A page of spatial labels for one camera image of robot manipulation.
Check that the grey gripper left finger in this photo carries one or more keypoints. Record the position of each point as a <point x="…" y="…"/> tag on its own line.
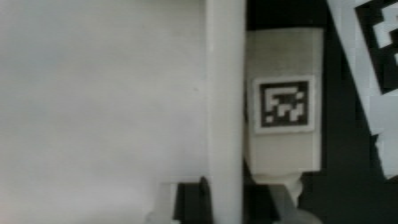
<point x="192" y="205"/>

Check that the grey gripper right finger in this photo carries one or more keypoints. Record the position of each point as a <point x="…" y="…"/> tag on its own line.
<point x="269" y="207"/>

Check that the white square table top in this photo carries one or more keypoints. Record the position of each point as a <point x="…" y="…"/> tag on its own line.
<point x="119" y="108"/>

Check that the white sheet with markers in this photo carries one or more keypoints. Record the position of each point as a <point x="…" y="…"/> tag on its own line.
<point x="366" y="25"/>

